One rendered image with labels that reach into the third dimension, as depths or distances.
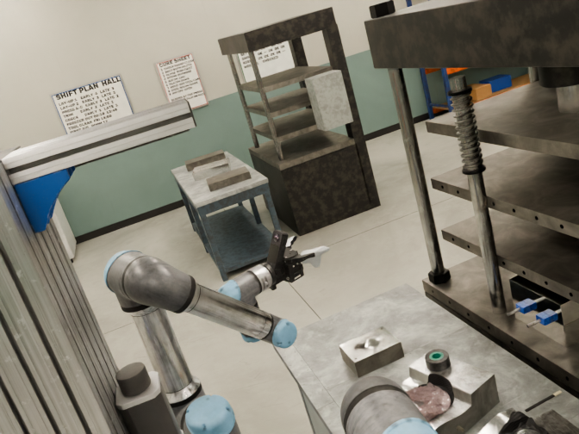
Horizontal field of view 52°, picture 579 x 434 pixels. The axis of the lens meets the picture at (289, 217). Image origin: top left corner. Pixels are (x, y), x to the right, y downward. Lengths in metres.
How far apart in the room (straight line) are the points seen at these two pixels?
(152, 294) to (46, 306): 0.41
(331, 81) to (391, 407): 4.89
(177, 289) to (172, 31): 7.11
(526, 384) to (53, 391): 1.53
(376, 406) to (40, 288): 0.55
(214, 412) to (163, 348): 0.21
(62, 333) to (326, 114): 4.78
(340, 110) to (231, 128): 3.10
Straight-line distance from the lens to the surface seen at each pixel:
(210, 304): 1.45
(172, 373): 1.60
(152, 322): 1.54
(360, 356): 2.29
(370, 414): 0.91
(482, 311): 2.58
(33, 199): 1.06
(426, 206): 2.68
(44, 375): 1.09
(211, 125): 8.45
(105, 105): 8.28
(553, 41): 1.69
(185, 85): 8.35
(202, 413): 1.56
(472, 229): 2.69
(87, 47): 8.30
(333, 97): 5.65
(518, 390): 2.13
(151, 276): 1.39
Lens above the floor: 2.12
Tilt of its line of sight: 18 degrees down
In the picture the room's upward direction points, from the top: 16 degrees counter-clockwise
